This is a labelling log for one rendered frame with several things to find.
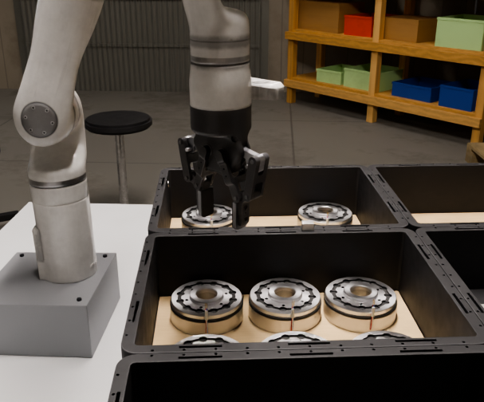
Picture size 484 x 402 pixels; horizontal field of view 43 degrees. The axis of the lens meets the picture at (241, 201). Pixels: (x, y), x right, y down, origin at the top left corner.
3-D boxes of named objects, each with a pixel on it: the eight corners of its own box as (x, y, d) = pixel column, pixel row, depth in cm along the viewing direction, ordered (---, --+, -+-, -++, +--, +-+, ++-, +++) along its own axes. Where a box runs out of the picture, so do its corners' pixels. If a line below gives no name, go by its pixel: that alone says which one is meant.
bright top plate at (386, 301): (335, 318, 83) (336, 314, 83) (317, 281, 92) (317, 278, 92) (407, 313, 84) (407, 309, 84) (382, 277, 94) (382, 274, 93)
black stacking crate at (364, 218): (151, 301, 96) (147, 235, 92) (164, 224, 123) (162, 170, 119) (403, 295, 98) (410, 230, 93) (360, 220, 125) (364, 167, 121)
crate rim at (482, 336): (120, 372, 64) (118, 353, 64) (147, 246, 92) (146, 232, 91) (493, 362, 66) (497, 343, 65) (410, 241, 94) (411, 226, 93)
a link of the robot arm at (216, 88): (288, 99, 77) (289, 49, 75) (226, 115, 69) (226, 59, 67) (234, 89, 83) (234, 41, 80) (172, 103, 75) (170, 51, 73)
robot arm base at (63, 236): (36, 284, 104) (21, 189, 98) (52, 259, 112) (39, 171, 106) (91, 283, 104) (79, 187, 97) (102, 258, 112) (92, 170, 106)
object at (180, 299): (168, 321, 83) (168, 317, 82) (173, 283, 92) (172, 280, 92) (243, 318, 83) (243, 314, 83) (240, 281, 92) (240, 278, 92)
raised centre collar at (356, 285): (348, 304, 86) (348, 300, 85) (339, 286, 90) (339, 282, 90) (383, 301, 86) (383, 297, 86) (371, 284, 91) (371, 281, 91)
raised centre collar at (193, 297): (188, 307, 85) (188, 303, 85) (190, 289, 90) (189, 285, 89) (224, 305, 85) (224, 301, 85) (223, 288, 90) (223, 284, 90)
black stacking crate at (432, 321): (127, 443, 68) (120, 357, 64) (151, 302, 96) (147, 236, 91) (479, 431, 70) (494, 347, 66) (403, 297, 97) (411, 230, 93)
